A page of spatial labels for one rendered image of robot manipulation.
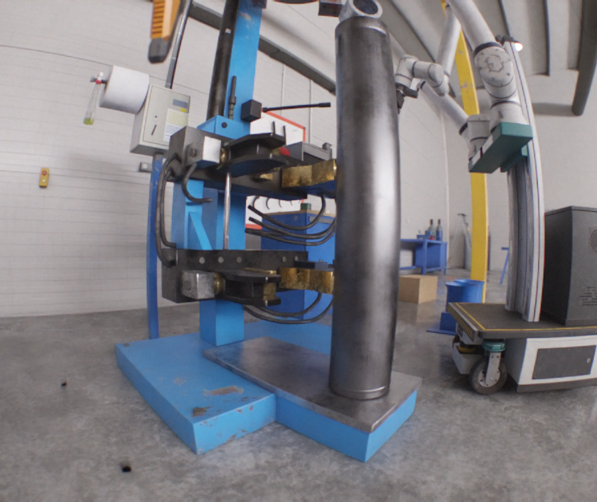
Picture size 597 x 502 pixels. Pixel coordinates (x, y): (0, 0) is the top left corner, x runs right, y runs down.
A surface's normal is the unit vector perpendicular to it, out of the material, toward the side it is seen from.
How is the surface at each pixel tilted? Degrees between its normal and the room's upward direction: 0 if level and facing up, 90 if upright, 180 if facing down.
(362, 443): 90
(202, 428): 90
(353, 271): 90
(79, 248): 90
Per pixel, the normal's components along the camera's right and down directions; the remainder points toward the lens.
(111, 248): 0.75, 0.03
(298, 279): -0.45, 0.00
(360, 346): -0.24, 0.00
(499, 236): -0.66, -0.01
